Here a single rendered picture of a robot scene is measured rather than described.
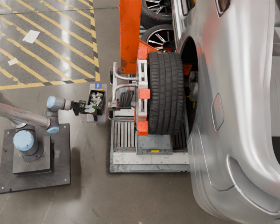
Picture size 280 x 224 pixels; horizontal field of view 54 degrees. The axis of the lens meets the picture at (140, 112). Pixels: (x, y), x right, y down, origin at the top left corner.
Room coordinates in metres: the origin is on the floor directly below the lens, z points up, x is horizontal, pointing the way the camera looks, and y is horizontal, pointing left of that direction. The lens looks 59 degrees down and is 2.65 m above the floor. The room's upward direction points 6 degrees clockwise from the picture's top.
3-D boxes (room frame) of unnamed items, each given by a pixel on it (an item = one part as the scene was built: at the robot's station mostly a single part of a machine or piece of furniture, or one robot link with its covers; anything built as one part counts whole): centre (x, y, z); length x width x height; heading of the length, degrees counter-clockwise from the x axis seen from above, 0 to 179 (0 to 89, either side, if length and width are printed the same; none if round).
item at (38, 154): (0.85, 0.90, 0.45); 0.19 x 0.19 x 0.10
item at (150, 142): (1.27, -0.16, 0.32); 0.40 x 0.30 x 0.28; 6
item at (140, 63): (1.25, 0.01, 0.85); 0.54 x 0.07 x 0.54; 6
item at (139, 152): (1.29, -0.16, 0.13); 0.50 x 0.36 x 0.10; 6
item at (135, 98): (1.24, 0.08, 0.85); 0.21 x 0.14 x 0.14; 96
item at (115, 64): (1.34, 0.14, 1.03); 0.19 x 0.18 x 0.11; 96
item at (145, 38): (2.17, -0.25, 0.39); 0.66 x 0.66 x 0.24
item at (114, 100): (1.14, 0.12, 1.03); 0.19 x 0.18 x 0.11; 96
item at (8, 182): (0.85, 0.90, 0.15); 0.60 x 0.60 x 0.30; 13
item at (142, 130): (0.94, -0.03, 0.85); 0.09 x 0.08 x 0.07; 6
